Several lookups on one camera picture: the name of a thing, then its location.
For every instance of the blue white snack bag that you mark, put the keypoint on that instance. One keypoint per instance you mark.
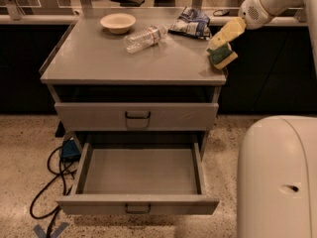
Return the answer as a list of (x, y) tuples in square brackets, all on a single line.
[(191, 23)]

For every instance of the blue power box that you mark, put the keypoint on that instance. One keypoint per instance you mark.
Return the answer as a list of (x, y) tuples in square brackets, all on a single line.
[(69, 151)]

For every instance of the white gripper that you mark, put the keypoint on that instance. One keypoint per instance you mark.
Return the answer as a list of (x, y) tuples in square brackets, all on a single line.
[(255, 13)]

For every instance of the grey metal drawer cabinet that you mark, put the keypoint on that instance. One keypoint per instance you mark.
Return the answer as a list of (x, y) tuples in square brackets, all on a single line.
[(93, 66)]

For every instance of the closed upper grey drawer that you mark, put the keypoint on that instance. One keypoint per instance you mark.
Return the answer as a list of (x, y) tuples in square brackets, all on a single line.
[(137, 116)]

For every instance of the open grey middle drawer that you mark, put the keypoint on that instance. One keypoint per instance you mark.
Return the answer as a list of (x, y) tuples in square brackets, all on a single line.
[(158, 180)]

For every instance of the white paper bowl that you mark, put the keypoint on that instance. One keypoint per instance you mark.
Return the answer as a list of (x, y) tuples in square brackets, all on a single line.
[(118, 23)]

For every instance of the black office chair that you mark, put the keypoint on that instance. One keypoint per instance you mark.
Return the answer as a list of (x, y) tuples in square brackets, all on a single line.
[(129, 3)]

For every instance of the blue floor tape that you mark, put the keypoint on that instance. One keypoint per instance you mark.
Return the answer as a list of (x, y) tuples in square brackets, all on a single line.
[(41, 233)]

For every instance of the green yellow sponge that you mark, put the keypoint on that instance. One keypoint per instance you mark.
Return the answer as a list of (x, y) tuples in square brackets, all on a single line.
[(222, 56)]

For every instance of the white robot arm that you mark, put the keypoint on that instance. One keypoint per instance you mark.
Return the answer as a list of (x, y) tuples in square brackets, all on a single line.
[(277, 164)]

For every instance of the clear plastic water bottle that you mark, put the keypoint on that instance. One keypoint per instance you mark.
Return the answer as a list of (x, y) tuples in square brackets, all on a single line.
[(144, 39)]

